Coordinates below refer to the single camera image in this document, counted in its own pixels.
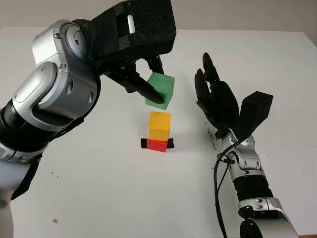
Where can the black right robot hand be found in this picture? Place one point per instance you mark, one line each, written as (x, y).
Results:
(223, 104)

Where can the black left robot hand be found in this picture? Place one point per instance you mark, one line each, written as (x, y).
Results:
(131, 79)

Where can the green wooden block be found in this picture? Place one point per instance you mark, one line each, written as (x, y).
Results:
(163, 86)

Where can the yellow wooden block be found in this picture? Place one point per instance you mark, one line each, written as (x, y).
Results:
(159, 126)

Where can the red wooden block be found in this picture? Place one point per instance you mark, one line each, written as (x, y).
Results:
(156, 146)

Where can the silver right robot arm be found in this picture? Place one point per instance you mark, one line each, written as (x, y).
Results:
(247, 161)

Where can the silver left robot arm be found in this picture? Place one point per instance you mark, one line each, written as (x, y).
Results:
(49, 86)

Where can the black tape strip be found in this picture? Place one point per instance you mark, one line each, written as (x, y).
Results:
(143, 143)

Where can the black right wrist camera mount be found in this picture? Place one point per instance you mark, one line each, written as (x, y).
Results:
(255, 109)

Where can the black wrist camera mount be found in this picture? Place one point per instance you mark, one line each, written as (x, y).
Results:
(148, 29)
(255, 109)

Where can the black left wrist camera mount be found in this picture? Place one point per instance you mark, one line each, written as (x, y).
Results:
(148, 29)

